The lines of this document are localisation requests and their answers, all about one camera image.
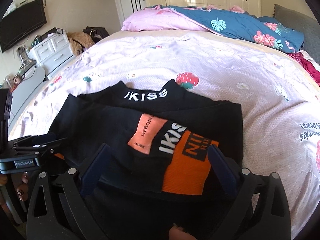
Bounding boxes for grey rounded board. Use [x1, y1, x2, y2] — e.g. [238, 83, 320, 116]
[10, 66, 47, 130]

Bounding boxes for white drawer cabinet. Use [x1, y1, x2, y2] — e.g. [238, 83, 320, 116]
[27, 29, 75, 74]

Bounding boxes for black bag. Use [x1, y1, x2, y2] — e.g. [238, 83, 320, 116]
[83, 26, 110, 43]

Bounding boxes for black sweater with orange patches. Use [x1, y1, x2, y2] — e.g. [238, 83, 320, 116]
[47, 79, 253, 240]

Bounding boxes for grey padded headboard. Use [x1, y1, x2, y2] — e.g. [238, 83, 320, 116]
[274, 4, 320, 63]

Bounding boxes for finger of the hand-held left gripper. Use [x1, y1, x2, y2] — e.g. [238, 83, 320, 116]
[11, 137, 68, 158]
[12, 133, 60, 145]

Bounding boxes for black box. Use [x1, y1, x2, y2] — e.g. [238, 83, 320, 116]
[35, 29, 63, 42]

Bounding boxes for blue floral pink comforter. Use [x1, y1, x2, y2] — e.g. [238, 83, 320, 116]
[121, 4, 305, 53]

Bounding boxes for person's left hand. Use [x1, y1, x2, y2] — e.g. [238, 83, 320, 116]
[16, 174, 30, 202]

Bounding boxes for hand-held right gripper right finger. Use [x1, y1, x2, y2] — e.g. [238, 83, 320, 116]
[208, 145, 292, 240]

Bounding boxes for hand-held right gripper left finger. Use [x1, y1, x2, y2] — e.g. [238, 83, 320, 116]
[26, 144, 113, 240]

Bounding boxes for red floral pillow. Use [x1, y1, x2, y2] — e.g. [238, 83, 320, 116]
[287, 51, 320, 87]

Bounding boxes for brown knit cloth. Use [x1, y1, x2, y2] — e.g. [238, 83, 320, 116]
[67, 32, 95, 54]

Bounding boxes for pink printed bed sheet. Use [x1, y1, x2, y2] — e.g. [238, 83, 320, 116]
[7, 29, 320, 240]

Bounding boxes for person's right hand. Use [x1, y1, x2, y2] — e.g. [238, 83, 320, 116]
[169, 224, 193, 240]

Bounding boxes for black television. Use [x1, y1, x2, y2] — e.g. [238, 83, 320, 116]
[0, 0, 47, 53]

